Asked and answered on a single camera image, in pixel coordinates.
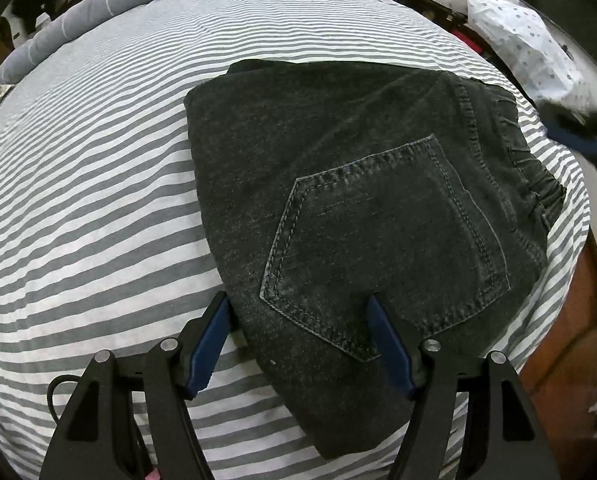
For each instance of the wooden bed frame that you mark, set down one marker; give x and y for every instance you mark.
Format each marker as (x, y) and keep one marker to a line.
(563, 360)

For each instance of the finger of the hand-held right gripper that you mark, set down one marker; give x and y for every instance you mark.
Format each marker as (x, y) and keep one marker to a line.
(573, 137)

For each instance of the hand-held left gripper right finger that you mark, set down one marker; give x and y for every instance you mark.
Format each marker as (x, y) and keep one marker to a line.
(393, 350)

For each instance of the grey white striped bed sheet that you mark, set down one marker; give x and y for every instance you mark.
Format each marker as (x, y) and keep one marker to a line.
(103, 185)

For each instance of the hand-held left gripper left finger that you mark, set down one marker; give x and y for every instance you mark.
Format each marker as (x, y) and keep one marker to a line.
(206, 350)

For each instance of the white dotted pillow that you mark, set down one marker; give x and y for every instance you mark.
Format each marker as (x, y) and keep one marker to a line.
(518, 35)

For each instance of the dark grey denim pants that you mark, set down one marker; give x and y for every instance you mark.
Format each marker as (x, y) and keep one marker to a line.
(353, 160)

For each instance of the red cloth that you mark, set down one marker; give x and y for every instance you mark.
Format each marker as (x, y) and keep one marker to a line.
(466, 40)

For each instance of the black screen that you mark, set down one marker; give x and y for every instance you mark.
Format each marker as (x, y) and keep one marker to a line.
(568, 5)

